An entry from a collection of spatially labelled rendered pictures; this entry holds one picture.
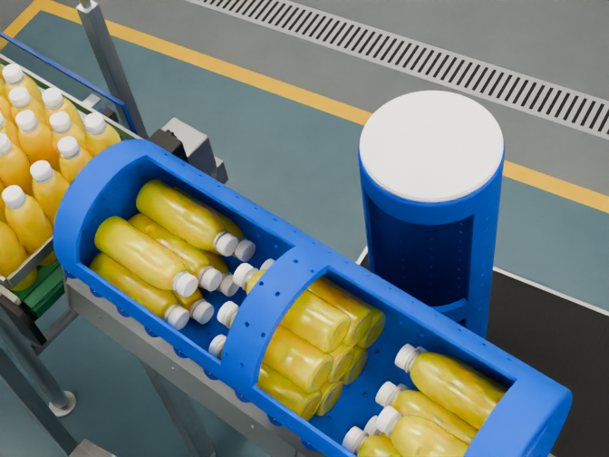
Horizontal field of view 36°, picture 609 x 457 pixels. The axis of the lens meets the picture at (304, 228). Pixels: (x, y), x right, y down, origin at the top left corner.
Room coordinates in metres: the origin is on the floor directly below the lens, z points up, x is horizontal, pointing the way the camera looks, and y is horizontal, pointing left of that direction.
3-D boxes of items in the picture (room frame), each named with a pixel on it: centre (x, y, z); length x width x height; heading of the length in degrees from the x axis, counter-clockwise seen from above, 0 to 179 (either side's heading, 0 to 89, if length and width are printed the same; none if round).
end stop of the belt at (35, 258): (1.20, 0.44, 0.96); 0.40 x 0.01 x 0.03; 133
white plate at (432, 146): (1.15, -0.27, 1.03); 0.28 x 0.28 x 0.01
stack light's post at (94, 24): (1.66, 0.38, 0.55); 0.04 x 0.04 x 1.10; 43
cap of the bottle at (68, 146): (1.26, 0.42, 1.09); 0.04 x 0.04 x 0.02
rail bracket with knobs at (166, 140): (1.31, 0.27, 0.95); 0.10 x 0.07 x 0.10; 133
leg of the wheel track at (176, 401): (1.04, 0.39, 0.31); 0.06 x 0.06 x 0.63; 43
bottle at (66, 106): (1.41, 0.46, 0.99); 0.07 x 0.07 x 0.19
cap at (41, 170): (1.21, 0.48, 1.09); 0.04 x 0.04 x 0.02
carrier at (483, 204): (1.15, -0.27, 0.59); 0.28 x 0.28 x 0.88
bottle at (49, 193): (1.21, 0.48, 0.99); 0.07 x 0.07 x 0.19
